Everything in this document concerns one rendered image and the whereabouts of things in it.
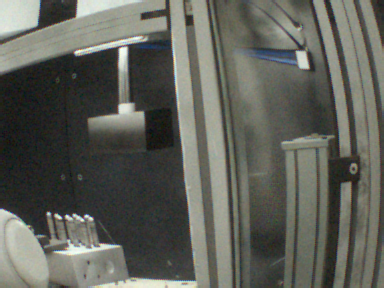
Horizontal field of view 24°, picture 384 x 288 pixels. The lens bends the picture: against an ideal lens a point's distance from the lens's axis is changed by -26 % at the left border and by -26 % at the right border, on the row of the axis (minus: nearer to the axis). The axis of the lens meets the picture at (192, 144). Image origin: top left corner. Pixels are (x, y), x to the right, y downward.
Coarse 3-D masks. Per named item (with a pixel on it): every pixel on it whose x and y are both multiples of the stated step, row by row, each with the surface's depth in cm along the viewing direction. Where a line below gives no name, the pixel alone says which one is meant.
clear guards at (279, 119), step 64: (0, 0) 122; (64, 0) 116; (128, 0) 111; (256, 0) 103; (0, 64) 122; (256, 64) 105; (320, 64) 101; (256, 128) 105; (320, 128) 102; (256, 192) 106; (320, 192) 102; (256, 256) 106; (320, 256) 103
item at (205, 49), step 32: (192, 0) 107; (192, 96) 108; (192, 128) 109; (192, 160) 109; (224, 160) 107; (192, 192) 109; (224, 192) 108; (192, 224) 109; (224, 224) 108; (224, 256) 108
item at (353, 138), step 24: (312, 0) 100; (336, 0) 98; (336, 24) 100; (144, 48) 156; (168, 48) 154; (336, 48) 100; (336, 72) 100; (336, 96) 100; (360, 96) 99; (360, 120) 99; (360, 144) 99; (360, 168) 100; (360, 192) 100; (360, 216) 100; (360, 240) 100; (336, 264) 101; (360, 264) 100
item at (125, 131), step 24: (120, 48) 135; (120, 72) 135; (120, 96) 136; (96, 120) 135; (120, 120) 133; (144, 120) 132; (168, 120) 136; (96, 144) 135; (120, 144) 134; (144, 144) 132; (168, 144) 136
